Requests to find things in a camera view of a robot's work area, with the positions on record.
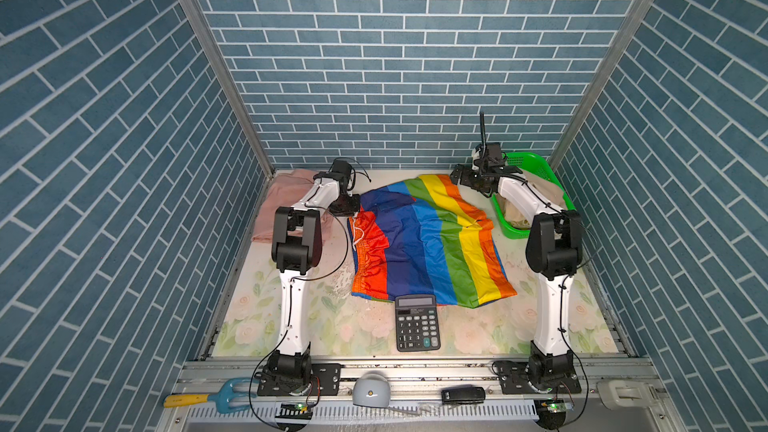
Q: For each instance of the green plastic basket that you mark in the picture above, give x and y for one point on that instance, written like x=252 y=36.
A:
x=532 y=164

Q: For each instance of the right circuit board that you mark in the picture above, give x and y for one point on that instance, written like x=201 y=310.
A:
x=551 y=414

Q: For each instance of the aluminium corner post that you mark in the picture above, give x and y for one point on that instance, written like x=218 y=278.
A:
x=207 y=41

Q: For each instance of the blue yellow hand fork tool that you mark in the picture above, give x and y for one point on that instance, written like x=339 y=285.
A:
x=227 y=400

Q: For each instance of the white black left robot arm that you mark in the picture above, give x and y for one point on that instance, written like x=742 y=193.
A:
x=296 y=249

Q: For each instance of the left circuit board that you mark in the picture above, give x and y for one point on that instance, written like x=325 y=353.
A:
x=292 y=416

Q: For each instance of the black key fob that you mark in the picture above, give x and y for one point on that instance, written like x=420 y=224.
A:
x=463 y=395

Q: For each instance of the pink shorts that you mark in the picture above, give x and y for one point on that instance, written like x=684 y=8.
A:
x=286 y=190

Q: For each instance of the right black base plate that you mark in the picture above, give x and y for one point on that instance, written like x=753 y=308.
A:
x=519 y=378

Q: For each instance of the beige shorts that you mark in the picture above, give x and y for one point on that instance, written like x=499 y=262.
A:
x=528 y=195

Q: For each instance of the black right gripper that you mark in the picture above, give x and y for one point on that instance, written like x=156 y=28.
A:
x=468 y=170

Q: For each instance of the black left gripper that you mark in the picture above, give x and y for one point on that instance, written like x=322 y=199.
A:
x=353 y=207

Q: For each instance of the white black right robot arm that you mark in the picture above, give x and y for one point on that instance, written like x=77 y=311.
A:
x=553 y=251

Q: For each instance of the grey plastic handle bracket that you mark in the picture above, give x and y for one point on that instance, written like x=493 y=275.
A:
x=618 y=394

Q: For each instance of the grey tape measure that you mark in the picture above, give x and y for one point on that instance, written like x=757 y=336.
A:
x=372 y=390

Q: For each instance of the circuit board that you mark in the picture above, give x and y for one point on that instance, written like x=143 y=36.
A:
x=292 y=416
x=551 y=414

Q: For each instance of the black desk calculator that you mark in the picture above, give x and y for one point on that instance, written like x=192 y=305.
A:
x=416 y=323

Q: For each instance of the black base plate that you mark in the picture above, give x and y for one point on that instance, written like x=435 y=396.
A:
x=323 y=376
x=519 y=378

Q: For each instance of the aluminium front rail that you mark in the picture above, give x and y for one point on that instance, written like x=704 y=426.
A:
x=415 y=403

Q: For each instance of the rainbow striped shorts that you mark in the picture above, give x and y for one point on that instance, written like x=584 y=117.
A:
x=419 y=236

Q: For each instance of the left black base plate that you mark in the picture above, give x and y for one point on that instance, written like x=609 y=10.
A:
x=323 y=376

